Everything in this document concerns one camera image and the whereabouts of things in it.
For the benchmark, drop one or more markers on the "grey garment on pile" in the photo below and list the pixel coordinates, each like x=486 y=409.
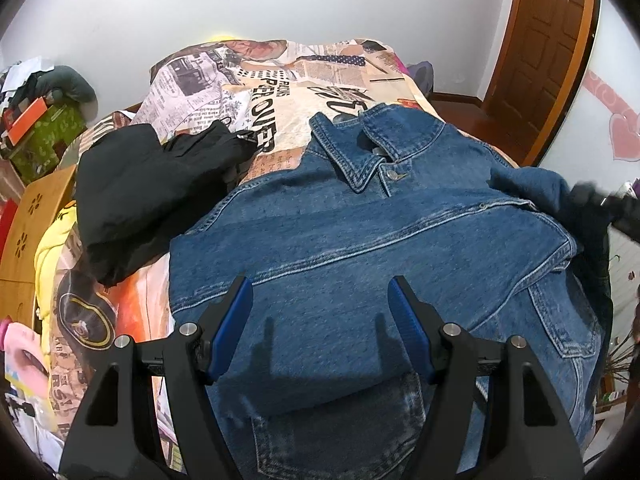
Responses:
x=70 y=82

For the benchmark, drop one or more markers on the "orange box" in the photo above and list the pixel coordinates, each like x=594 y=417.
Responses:
x=27 y=120

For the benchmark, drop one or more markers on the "pink heart wall sticker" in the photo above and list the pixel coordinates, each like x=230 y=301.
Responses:
x=622 y=127

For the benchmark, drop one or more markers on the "black garment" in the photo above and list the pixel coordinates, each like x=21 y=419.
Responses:
x=140 y=195

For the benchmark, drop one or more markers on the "yellow garment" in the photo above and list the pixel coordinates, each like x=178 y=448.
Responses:
x=52 y=255

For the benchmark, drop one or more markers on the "blue denim jacket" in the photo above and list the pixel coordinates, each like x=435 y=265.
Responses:
x=350 y=240

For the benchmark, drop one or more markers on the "newspaper print blanket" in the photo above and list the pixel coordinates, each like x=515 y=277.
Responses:
x=285 y=105

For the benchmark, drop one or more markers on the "wooden folding table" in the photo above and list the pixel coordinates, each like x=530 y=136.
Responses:
x=35 y=225

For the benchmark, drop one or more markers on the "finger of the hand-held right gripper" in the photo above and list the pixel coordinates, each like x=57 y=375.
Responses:
x=590 y=197

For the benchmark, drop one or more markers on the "pile of white cloths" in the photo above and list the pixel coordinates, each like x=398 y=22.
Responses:
x=25 y=72

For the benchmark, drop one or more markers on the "pink cloth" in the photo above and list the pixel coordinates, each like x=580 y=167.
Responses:
x=25 y=360

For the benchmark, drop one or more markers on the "purple cloth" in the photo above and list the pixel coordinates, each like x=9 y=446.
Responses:
x=422 y=77

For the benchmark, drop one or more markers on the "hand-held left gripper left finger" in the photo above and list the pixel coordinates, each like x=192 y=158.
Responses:
x=234 y=321

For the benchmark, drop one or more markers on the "dried plant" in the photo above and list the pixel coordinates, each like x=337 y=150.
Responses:
x=620 y=365

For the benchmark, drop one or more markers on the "yellow headboard cushion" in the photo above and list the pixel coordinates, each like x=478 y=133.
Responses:
x=225 y=38

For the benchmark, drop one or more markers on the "brown wooden door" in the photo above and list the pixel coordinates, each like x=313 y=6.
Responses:
x=545 y=50

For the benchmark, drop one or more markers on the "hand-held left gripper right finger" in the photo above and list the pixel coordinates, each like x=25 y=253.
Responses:
x=406 y=321

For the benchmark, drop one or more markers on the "green patterned box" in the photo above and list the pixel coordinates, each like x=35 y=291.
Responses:
x=47 y=135

